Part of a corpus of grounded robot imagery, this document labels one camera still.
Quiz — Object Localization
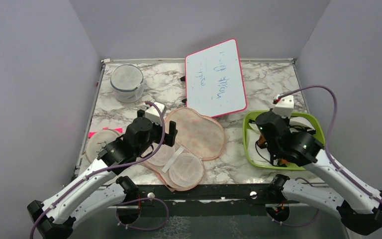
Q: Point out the orange bra with black straps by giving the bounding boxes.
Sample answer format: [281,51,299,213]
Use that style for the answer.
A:
[255,137,287,167]

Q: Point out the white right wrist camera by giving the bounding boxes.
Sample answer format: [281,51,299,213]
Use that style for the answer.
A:
[272,95,294,119]

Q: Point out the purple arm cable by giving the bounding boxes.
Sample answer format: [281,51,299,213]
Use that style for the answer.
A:
[29,101,166,239]
[277,85,382,225]

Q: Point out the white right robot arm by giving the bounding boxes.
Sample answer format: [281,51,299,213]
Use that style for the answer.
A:
[255,111,382,236]

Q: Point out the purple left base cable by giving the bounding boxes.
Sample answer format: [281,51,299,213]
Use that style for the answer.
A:
[115,198,170,232]

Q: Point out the pink framed whiteboard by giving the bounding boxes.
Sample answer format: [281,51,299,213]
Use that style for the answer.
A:
[184,38,248,118]

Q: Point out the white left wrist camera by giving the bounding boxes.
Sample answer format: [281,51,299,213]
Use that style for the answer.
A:
[144,102,167,125]

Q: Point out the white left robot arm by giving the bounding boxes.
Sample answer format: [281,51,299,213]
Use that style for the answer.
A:
[27,106,178,239]

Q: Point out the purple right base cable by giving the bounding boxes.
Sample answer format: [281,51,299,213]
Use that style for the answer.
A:
[266,177,320,228]

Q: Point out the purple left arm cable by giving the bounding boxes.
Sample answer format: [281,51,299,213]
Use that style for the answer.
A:
[29,101,166,239]

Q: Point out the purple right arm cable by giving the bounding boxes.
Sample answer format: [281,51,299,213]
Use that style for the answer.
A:
[277,85,382,225]

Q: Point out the pink sticky note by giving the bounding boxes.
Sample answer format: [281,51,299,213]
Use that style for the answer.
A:
[88,127,123,138]

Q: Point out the white cylindrical mesh bag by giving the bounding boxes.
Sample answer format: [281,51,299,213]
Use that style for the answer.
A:
[110,64,144,103]

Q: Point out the black mounting rail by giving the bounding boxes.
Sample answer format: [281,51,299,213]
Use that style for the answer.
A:
[105,179,300,218]

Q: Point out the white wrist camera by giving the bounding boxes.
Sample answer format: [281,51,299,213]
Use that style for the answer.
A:
[272,95,294,119]
[144,102,167,125]

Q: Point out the floral mesh laundry bag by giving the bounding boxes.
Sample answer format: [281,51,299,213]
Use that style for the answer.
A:
[143,108,226,192]

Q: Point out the green plastic tray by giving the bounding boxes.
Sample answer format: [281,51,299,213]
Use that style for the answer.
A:
[242,110,325,171]

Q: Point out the white bra in tray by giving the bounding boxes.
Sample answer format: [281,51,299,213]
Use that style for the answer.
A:
[245,117,316,168]

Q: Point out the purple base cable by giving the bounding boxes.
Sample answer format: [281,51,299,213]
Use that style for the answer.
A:
[115,198,170,232]
[266,177,320,228]

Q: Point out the beige cylindrical mesh laundry bag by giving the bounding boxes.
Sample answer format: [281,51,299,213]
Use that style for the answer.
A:
[85,134,119,163]

